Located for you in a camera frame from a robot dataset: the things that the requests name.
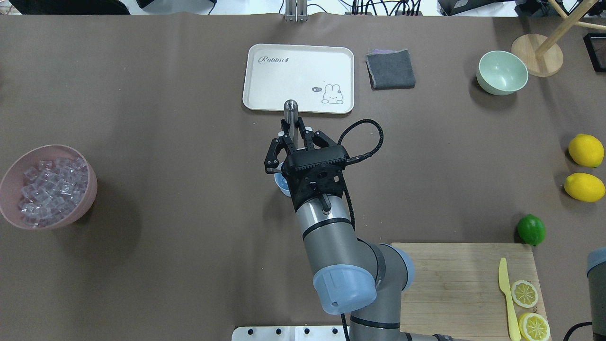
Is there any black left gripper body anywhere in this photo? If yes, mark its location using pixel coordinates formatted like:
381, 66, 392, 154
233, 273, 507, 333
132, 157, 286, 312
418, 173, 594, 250
264, 132, 348, 211

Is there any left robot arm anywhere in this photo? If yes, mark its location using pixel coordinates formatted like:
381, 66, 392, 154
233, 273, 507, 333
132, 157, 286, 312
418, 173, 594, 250
264, 118, 452, 341

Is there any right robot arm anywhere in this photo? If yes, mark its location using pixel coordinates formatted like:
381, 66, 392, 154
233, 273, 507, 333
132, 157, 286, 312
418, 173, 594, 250
586, 247, 606, 341

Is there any light blue plastic cup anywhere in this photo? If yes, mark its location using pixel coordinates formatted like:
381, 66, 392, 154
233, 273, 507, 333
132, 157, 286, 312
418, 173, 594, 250
274, 162, 291, 197

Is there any pile of clear ice cubes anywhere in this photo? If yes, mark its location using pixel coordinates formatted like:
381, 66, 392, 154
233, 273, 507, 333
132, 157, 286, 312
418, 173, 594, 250
18, 157, 89, 228

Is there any cream rabbit serving tray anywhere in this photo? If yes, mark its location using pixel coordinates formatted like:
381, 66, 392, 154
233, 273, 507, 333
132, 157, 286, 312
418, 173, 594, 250
242, 44, 355, 114

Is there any grey folded cloth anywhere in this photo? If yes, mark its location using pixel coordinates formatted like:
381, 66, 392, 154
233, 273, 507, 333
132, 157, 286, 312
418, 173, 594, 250
365, 48, 416, 90

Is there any wooden cutting board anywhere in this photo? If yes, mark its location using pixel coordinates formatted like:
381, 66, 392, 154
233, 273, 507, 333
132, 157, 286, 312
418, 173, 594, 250
392, 242, 541, 341

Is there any green bowl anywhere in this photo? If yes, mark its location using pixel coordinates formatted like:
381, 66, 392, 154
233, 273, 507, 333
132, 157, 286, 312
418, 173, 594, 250
476, 50, 529, 96

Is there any green lime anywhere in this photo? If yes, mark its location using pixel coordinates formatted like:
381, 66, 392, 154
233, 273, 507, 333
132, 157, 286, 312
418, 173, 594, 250
517, 214, 547, 246

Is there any pink bowl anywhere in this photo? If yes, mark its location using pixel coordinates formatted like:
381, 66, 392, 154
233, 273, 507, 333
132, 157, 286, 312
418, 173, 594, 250
0, 144, 98, 230

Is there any lemon slice upper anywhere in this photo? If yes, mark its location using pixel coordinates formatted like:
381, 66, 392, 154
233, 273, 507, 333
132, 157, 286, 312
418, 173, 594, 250
511, 280, 539, 309

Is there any lemon slice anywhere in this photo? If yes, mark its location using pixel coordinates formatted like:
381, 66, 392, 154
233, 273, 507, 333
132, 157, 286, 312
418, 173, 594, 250
511, 280, 539, 309
518, 313, 551, 341

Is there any wooden mug tree stand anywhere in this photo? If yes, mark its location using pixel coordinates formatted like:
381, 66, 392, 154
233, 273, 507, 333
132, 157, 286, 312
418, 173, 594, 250
511, 0, 606, 77

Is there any yellow plastic knife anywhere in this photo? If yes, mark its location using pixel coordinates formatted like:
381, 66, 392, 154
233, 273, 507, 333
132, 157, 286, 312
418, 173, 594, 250
498, 258, 521, 341

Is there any lemon slice lower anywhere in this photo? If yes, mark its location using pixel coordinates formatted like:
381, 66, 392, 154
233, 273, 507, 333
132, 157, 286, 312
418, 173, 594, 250
518, 313, 551, 341

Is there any yellow lemon lower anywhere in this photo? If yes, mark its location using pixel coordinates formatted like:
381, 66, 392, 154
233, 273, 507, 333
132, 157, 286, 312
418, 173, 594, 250
563, 172, 606, 202

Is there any yellow lemon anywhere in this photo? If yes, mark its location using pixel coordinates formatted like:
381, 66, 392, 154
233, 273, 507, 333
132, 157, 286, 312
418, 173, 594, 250
563, 172, 606, 202
568, 134, 605, 168

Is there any yellow lemon upper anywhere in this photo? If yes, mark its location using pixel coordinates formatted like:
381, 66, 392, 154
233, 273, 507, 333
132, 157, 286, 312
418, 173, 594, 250
568, 134, 605, 168

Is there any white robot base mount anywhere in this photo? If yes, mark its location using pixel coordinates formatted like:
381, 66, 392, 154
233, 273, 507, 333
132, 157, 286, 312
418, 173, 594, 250
231, 325, 346, 341

